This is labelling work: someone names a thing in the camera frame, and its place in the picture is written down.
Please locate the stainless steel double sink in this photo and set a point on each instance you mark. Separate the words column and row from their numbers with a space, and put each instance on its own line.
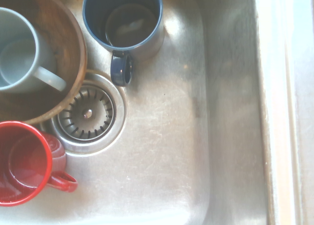
column 159, row 136

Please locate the dark blue mug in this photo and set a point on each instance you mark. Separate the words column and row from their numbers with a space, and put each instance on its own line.
column 137, row 48

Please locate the metal drain strainer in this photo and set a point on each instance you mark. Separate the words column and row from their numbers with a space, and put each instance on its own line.
column 86, row 113

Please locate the brown wooden bowl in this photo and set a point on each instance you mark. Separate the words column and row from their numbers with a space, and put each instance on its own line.
column 64, row 38

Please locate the red mug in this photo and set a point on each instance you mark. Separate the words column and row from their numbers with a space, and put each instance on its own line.
column 24, row 161

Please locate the grey ceramic mug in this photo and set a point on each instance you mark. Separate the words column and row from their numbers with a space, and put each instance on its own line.
column 14, row 63

